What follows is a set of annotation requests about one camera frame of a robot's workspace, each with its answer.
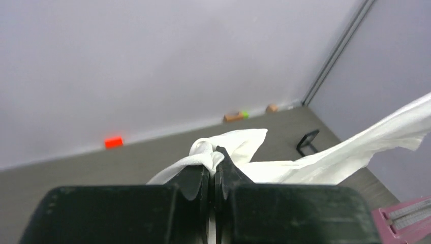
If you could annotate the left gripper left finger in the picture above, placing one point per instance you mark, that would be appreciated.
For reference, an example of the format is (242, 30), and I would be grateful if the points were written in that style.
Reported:
(168, 213)

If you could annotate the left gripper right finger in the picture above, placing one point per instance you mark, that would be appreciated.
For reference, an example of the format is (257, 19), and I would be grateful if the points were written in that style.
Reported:
(248, 212)

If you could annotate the white shirt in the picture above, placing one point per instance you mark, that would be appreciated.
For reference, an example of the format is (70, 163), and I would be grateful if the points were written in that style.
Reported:
(405, 128)

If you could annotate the red toy brick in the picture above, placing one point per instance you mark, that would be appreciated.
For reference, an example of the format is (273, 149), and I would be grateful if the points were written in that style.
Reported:
(113, 142)

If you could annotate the wooden block with green end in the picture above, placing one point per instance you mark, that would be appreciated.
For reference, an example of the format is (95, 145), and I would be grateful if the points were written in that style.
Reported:
(241, 115)

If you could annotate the small wooden block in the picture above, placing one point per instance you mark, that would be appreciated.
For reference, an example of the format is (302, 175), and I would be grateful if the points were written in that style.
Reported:
(272, 108)

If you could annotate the pink stand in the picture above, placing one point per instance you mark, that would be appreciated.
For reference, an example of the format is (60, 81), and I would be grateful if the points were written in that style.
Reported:
(406, 222)

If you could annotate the black display frame with brooch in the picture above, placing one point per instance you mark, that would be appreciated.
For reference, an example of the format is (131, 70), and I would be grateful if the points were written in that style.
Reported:
(306, 142)

